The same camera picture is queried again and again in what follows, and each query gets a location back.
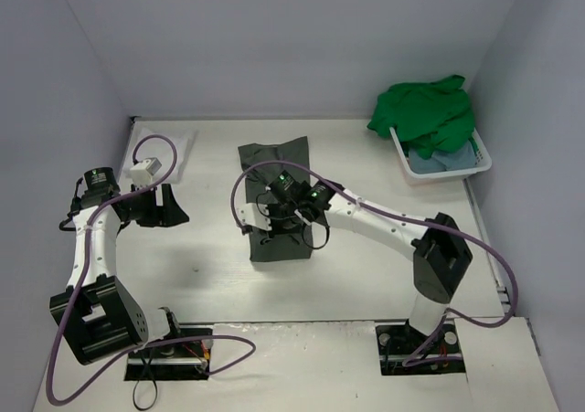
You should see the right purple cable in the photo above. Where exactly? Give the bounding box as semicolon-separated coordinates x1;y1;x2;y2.
229;160;520;367

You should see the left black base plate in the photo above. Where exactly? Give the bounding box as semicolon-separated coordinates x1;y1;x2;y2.
123;341;212;382

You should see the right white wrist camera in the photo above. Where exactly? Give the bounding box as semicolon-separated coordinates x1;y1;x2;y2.
237;203;272;235

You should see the green t shirt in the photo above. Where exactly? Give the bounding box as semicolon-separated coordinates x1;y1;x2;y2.
367;74;475;159

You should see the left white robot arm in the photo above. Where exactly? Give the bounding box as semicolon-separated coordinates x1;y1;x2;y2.
49;167;189;365

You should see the light blue t shirt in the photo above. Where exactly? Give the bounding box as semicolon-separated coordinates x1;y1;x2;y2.
408;142;476;174

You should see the white laundry basket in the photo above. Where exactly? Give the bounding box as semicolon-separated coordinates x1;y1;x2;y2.
389;128;492;185

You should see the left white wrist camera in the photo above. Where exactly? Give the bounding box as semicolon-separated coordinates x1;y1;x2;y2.
128;157;162;189

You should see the grey t shirt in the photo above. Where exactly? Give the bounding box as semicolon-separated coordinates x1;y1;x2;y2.
239;136;312;262

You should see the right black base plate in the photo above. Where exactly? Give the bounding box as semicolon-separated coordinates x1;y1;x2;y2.
375;321;466;376

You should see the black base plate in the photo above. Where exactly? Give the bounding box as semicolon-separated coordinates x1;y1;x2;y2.
123;341;212;382
375;321;466;376

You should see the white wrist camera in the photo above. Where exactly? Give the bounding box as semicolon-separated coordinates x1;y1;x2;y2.
237;203;272;235
128;157;162;189

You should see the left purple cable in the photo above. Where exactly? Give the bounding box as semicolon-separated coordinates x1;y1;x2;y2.
48;133;257;405

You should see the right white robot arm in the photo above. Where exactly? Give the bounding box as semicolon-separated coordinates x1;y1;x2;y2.
255;171;473;350

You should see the purple cable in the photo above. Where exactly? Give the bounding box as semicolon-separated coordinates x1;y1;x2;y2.
48;133;257;405
229;160;520;367

